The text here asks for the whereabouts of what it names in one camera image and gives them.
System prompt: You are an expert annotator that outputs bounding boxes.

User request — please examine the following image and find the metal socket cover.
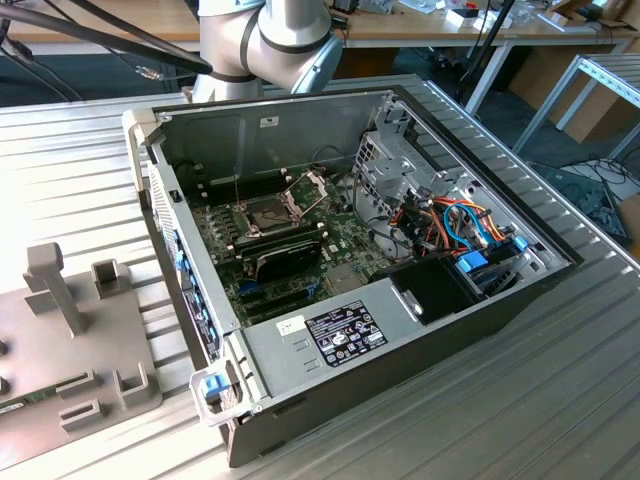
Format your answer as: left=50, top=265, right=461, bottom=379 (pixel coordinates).
left=282, top=171, right=330, bottom=221

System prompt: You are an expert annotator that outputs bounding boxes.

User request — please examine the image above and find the green motherboard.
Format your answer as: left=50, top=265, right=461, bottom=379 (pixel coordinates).
left=192, top=172, right=421, bottom=326

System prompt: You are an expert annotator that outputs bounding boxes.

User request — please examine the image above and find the black graphics card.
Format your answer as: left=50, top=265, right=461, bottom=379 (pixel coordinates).
left=239, top=238, right=324, bottom=284

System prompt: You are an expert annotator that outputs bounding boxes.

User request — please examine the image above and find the silver chipset heatsink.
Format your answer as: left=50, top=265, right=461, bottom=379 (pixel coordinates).
left=322, top=264, right=365, bottom=297

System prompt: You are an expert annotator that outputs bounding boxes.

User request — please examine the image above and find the black RAM slot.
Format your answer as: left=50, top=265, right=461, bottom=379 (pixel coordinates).
left=232, top=221, right=329, bottom=254
left=207, top=169, right=289, bottom=206

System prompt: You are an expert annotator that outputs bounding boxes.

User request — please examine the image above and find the metal drive cage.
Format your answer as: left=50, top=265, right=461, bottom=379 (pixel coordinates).
left=352, top=89, right=484, bottom=226

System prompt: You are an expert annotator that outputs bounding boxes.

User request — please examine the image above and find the silver power supply unit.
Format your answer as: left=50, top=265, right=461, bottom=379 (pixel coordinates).
left=239, top=277, right=434, bottom=401

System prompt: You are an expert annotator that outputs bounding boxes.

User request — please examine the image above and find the blue disk carrier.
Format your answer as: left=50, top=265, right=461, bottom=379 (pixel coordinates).
left=453, top=251, right=490, bottom=275

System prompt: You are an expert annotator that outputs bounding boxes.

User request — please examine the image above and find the open PC case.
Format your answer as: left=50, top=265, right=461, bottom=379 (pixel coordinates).
left=122, top=74, right=586, bottom=469

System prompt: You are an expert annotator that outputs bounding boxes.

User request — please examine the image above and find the blue case latch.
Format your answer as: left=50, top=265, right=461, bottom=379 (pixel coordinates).
left=198, top=373, right=230, bottom=402

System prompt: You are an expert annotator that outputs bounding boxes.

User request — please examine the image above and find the grey parts rack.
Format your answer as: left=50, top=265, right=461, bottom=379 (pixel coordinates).
left=0, top=242, right=164, bottom=474

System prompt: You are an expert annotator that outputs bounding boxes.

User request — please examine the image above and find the black stand pole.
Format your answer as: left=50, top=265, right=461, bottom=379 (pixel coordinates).
left=452, top=0, right=517, bottom=101

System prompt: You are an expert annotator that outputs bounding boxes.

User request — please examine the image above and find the large cardboard box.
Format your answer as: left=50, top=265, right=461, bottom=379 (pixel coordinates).
left=507, top=47, right=626, bottom=145

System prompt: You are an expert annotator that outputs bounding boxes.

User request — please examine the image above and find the wooden desk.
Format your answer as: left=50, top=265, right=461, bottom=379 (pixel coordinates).
left=0, top=0, right=634, bottom=116

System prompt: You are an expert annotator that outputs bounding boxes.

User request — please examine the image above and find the small cardboard box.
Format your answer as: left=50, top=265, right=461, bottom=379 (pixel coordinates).
left=618, top=192, right=640, bottom=246

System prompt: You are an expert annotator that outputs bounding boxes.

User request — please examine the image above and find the green RAM stick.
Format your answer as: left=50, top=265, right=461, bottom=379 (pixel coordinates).
left=0, top=387, right=57, bottom=416

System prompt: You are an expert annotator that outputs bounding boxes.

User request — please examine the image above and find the orange wire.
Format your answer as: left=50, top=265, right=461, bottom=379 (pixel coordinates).
left=430, top=196, right=507, bottom=241

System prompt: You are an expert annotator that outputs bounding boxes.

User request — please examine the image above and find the blue wire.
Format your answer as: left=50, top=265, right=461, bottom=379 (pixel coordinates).
left=441, top=201, right=490, bottom=250

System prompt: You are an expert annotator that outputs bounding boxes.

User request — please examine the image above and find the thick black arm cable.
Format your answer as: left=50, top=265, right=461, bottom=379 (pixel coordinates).
left=0, top=0, right=215, bottom=101

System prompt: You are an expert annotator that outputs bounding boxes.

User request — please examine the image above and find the aluminium frame rack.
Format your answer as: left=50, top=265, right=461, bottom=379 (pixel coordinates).
left=512, top=53, right=640, bottom=161

